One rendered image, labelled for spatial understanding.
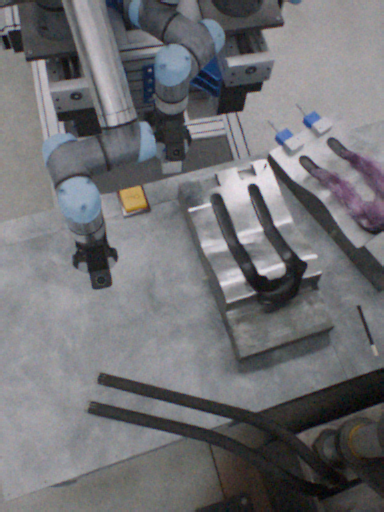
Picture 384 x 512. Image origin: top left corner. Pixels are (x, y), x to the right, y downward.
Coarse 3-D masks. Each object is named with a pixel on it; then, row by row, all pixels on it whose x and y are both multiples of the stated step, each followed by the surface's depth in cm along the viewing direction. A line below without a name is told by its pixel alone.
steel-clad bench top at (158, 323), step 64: (0, 256) 151; (64, 256) 152; (128, 256) 153; (192, 256) 154; (320, 256) 156; (0, 320) 144; (64, 320) 145; (128, 320) 146; (192, 320) 147; (0, 384) 138; (64, 384) 139; (192, 384) 141; (256, 384) 142; (320, 384) 143; (0, 448) 133; (64, 448) 133; (128, 448) 134
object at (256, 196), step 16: (256, 192) 153; (224, 208) 151; (256, 208) 151; (224, 224) 149; (272, 224) 150; (240, 240) 147; (272, 240) 147; (240, 256) 144; (288, 256) 143; (256, 272) 139; (288, 272) 138; (304, 272) 138; (256, 288) 136; (272, 288) 141; (288, 288) 144
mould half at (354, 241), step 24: (336, 120) 167; (312, 144) 163; (360, 144) 163; (288, 168) 160; (336, 168) 158; (312, 192) 154; (360, 192) 154; (336, 216) 151; (336, 240) 157; (360, 240) 151; (360, 264) 153
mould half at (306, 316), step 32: (192, 192) 151; (224, 192) 152; (192, 224) 150; (256, 224) 149; (288, 224) 150; (224, 256) 144; (256, 256) 142; (224, 288) 137; (224, 320) 145; (256, 320) 142; (288, 320) 142; (320, 320) 143; (256, 352) 139
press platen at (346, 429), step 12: (348, 420) 118; (360, 420) 116; (372, 420) 117; (336, 432) 119; (348, 432) 115; (336, 444) 117; (348, 444) 114; (348, 456) 114; (360, 456) 113; (360, 468) 113; (372, 468) 114; (372, 480) 113
